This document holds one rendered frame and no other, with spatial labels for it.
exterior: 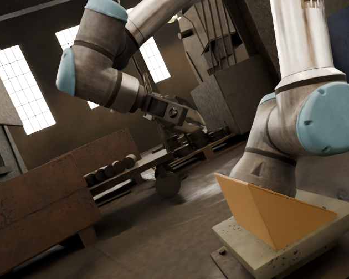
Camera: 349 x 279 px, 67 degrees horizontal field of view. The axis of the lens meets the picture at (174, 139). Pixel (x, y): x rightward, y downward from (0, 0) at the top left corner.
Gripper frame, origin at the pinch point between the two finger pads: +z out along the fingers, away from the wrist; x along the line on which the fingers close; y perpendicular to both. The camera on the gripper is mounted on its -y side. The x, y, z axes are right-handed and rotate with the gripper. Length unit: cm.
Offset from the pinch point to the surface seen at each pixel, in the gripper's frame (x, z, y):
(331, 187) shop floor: 3, 70, 2
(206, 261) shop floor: 44, 29, 9
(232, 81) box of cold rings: -61, 127, 171
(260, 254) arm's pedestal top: 24.3, 17.7, -18.4
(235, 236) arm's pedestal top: 26.8, 21.9, -5.4
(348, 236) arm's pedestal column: 14, 43, -23
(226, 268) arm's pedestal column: 38.5, 25.9, -3.4
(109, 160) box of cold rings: 75, 60, 263
